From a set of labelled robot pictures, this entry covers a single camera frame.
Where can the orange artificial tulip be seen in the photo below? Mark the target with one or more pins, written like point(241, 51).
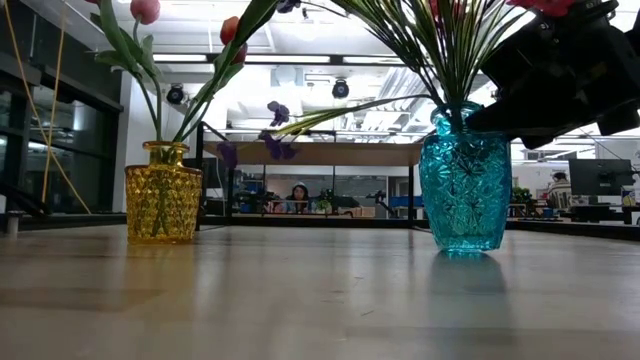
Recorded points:
point(229, 30)

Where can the small grey post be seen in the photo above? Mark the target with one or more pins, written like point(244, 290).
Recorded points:
point(12, 222)

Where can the blue glass vase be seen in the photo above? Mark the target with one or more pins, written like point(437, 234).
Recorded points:
point(465, 185)

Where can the small green potted plant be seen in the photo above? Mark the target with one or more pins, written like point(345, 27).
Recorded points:
point(323, 205)

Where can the red artificial tulip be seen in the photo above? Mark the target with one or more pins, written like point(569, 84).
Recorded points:
point(117, 55)

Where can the dark computer monitor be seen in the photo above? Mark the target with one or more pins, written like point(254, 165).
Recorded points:
point(600, 177)

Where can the purple artificial flower bunch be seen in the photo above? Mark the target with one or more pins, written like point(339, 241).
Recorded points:
point(280, 120)

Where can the black ceiling rail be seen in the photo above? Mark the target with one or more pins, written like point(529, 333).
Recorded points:
point(290, 59)

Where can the yellow glass vase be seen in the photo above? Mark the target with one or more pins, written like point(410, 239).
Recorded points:
point(164, 200)

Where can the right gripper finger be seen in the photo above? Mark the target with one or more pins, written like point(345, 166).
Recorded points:
point(525, 120)

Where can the person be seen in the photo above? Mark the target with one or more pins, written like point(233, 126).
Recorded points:
point(298, 197)
point(560, 189)

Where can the red artificial flower bunch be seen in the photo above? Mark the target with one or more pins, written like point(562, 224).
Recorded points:
point(440, 45)

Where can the wooden shelf black legs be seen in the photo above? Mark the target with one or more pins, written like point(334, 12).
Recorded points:
point(325, 153)

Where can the black ceiling spotlight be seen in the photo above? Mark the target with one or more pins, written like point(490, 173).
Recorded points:
point(340, 89)
point(175, 95)

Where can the yellow artificial tulip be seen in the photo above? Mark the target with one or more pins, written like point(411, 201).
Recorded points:
point(250, 25)

